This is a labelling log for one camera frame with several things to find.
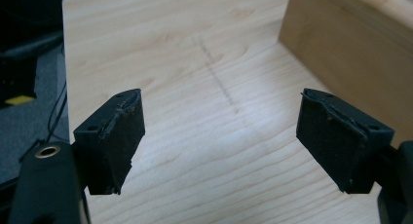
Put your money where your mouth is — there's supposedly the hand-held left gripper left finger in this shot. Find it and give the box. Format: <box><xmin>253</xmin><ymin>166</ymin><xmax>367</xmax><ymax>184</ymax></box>
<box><xmin>72</xmin><ymin>88</ymin><xmax>146</xmax><ymax>196</ymax></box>

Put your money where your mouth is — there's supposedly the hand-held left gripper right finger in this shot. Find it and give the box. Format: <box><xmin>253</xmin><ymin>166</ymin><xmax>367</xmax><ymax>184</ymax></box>
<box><xmin>295</xmin><ymin>88</ymin><xmax>395</xmax><ymax>196</ymax></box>

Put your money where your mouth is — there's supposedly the wooden tea box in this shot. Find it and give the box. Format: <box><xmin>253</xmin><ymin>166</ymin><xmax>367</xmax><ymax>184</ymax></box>
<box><xmin>278</xmin><ymin>0</ymin><xmax>413</xmax><ymax>149</ymax></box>

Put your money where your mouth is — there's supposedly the yellow striped black stand base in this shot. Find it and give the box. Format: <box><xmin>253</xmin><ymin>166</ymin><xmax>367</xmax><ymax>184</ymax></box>
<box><xmin>0</xmin><ymin>53</ymin><xmax>38</xmax><ymax>107</ymax></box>

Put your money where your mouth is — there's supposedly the long black floor cable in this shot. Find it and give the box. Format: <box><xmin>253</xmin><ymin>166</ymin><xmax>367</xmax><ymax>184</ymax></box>
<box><xmin>46</xmin><ymin>43</ymin><xmax>68</xmax><ymax>144</ymax></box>

